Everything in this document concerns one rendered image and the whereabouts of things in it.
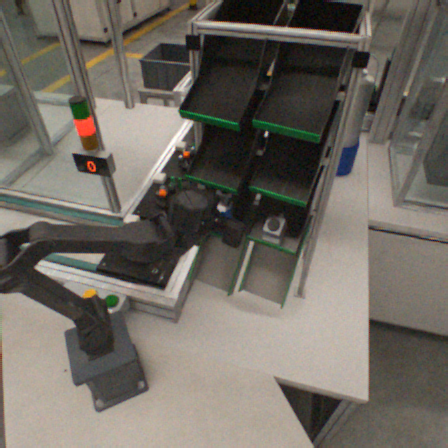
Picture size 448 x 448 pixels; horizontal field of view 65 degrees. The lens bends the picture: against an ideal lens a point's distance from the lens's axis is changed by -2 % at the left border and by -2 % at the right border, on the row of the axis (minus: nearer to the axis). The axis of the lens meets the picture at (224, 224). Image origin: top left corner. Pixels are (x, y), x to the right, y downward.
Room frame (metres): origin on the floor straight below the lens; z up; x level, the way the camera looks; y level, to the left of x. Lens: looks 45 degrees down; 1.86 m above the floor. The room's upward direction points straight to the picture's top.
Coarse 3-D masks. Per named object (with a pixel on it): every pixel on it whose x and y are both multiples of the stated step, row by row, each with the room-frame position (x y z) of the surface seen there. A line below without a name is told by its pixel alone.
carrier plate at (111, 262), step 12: (108, 264) 0.71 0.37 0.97; (120, 264) 0.71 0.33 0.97; (132, 264) 0.71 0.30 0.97; (144, 264) 0.71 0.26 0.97; (156, 264) 0.71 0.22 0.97; (168, 264) 0.71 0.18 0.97; (132, 276) 0.66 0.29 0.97; (144, 276) 0.66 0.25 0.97; (156, 276) 0.66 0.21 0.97; (168, 276) 0.66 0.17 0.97
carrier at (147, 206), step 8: (160, 176) 1.14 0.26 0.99; (152, 184) 1.12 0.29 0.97; (160, 184) 1.12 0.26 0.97; (168, 184) 1.03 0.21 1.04; (176, 184) 1.09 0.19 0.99; (184, 184) 1.12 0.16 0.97; (192, 184) 1.12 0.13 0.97; (152, 192) 1.07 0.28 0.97; (168, 192) 1.02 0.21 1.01; (176, 192) 1.03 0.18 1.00; (144, 200) 1.02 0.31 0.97; (152, 200) 1.02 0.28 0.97; (160, 200) 1.00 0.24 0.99; (136, 208) 0.97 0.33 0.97; (144, 208) 0.97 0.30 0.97; (152, 208) 0.97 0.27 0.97; (160, 208) 0.97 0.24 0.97; (144, 216) 0.93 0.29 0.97
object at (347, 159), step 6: (342, 150) 1.31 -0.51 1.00; (348, 150) 1.31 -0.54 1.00; (354, 150) 1.32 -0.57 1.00; (342, 156) 1.31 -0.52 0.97; (348, 156) 1.31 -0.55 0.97; (354, 156) 1.33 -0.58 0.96; (342, 162) 1.31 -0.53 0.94; (348, 162) 1.32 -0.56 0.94; (342, 168) 1.31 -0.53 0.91; (348, 168) 1.32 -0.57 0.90; (336, 174) 1.31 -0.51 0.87; (342, 174) 1.31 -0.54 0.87
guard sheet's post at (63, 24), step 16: (48, 0) 0.96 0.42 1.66; (64, 0) 0.98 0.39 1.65; (64, 16) 0.96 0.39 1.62; (64, 32) 0.96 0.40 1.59; (64, 48) 0.96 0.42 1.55; (80, 64) 0.98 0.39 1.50; (80, 80) 0.96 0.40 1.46; (96, 128) 0.98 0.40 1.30; (112, 176) 0.98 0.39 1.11; (112, 192) 0.96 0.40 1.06; (112, 208) 0.96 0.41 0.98
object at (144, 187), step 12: (180, 132) 1.53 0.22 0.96; (168, 156) 1.33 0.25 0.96; (156, 168) 1.24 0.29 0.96; (144, 180) 1.15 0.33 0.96; (144, 192) 1.08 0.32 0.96; (132, 204) 1.01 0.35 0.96; (120, 216) 0.94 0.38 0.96; (192, 252) 0.77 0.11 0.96; (180, 264) 0.72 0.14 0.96; (192, 264) 0.73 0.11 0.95; (180, 276) 0.67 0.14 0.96; (168, 288) 0.63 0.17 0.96; (180, 288) 0.63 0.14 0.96; (180, 300) 0.61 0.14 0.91
